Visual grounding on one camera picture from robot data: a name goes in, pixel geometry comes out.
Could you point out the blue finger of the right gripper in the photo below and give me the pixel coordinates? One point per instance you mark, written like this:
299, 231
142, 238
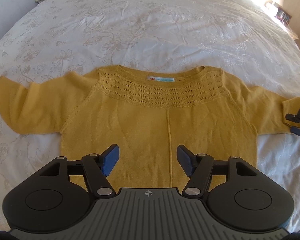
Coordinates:
295, 130
292, 118

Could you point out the right nightstand with clutter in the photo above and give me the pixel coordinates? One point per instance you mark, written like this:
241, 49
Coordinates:
280, 17

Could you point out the mustard yellow knit sweater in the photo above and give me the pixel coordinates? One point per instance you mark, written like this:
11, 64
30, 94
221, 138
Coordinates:
205, 109

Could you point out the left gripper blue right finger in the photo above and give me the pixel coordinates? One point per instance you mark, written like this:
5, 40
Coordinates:
198, 167

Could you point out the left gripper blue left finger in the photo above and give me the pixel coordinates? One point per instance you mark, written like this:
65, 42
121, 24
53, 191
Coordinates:
97, 167

